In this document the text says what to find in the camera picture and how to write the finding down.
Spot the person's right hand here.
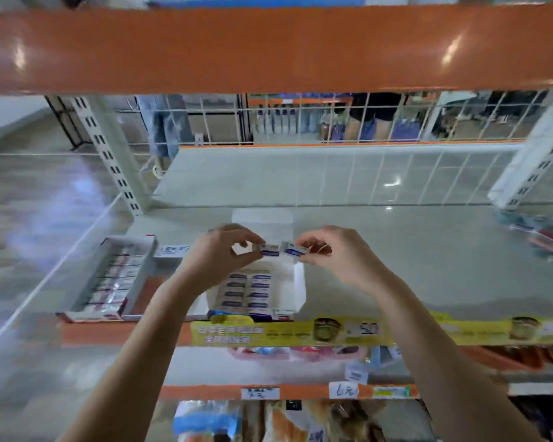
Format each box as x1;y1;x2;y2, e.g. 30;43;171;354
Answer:
295;225;394;293

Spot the person's left hand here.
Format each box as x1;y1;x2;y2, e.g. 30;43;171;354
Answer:
170;223;267;297

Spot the box of pink-blue erasers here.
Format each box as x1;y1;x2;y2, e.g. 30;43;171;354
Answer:
129;242;210;320

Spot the blue white eraser box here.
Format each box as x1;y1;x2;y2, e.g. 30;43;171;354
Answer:
206;207;308;322

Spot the red eraser display box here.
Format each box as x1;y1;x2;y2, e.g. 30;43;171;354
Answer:
59;235;159;324

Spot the pile of mixed erasers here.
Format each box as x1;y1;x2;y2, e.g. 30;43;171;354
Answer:
500;209;553;269

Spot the person's left forearm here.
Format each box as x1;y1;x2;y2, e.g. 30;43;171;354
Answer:
57;276;208;442

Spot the person's right forearm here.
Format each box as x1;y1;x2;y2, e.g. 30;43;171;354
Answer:
367;271;545;442

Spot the white orange metal shelf unit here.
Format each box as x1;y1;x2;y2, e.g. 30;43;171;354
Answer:
0;4;553;442

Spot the yellow price label strip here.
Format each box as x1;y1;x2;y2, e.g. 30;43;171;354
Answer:
189;312;553;349

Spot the row of blue bottles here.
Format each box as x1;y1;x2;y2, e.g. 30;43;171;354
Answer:
247;95;351;142

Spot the blue orange snack packet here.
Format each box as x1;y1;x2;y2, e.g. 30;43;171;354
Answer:
172;400;246;442

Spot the black metal rack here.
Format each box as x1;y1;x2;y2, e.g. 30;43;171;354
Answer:
43;95;95;150

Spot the white wire grid panel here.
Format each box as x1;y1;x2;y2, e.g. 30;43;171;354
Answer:
111;91;553;210

